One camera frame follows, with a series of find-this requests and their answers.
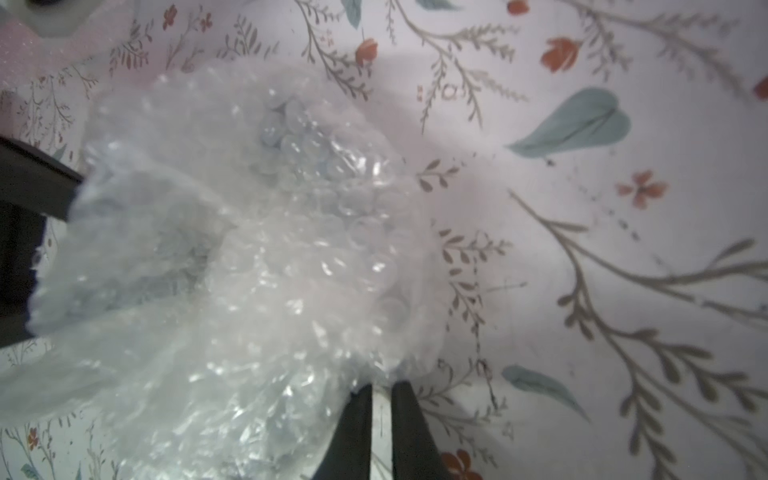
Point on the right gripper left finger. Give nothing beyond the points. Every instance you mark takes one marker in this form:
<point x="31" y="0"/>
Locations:
<point x="348" y="455"/>

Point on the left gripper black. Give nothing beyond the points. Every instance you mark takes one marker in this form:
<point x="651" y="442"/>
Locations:
<point x="34" y="187"/>

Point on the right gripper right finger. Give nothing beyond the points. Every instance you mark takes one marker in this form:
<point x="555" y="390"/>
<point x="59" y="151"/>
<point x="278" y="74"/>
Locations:
<point x="414" y="453"/>

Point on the floral table mat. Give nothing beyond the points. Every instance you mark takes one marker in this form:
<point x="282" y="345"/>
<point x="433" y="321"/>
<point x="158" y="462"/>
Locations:
<point x="597" y="172"/>

